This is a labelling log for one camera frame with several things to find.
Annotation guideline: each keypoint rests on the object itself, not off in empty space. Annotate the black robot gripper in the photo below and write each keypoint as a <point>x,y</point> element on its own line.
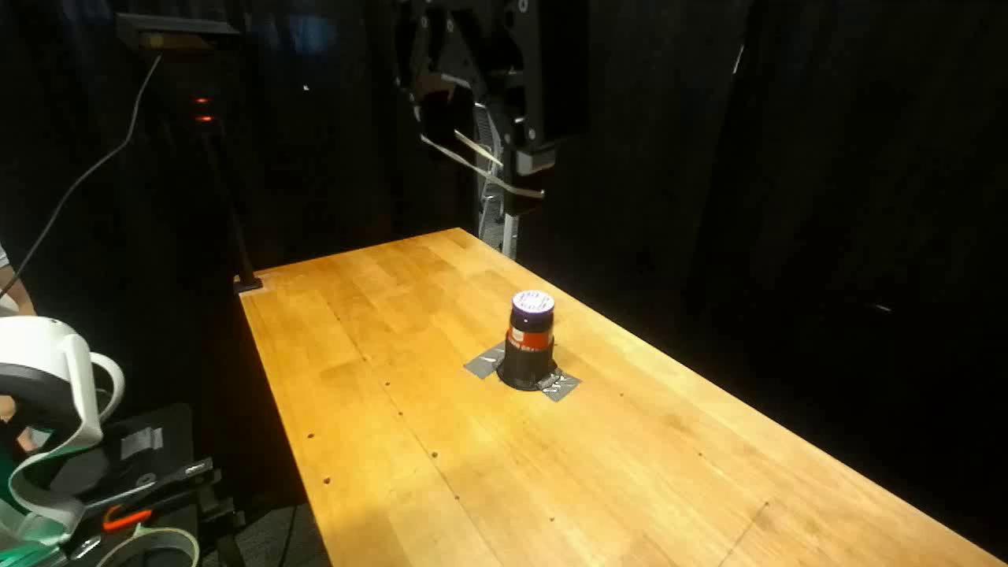
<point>492,51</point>

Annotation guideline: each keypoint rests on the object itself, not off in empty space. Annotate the white rubber band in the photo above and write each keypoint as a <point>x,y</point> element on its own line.
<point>482,165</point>

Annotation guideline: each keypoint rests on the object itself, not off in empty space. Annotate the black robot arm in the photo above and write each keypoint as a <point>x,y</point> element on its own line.
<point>496,216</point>

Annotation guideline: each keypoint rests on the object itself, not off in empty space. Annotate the dark cup with red label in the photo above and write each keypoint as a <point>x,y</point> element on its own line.
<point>526,343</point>

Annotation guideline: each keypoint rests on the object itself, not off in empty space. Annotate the white headset device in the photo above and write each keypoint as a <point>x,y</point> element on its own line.
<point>65,390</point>

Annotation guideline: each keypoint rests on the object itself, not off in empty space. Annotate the grey duct tape strip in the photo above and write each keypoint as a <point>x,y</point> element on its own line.
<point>488,364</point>
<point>558,387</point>

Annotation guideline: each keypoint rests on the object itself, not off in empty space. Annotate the black camera tripod stand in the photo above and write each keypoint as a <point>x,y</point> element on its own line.
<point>189,49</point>

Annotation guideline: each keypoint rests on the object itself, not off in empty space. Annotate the black equipment with orange handle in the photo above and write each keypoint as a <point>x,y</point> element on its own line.
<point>158,502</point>

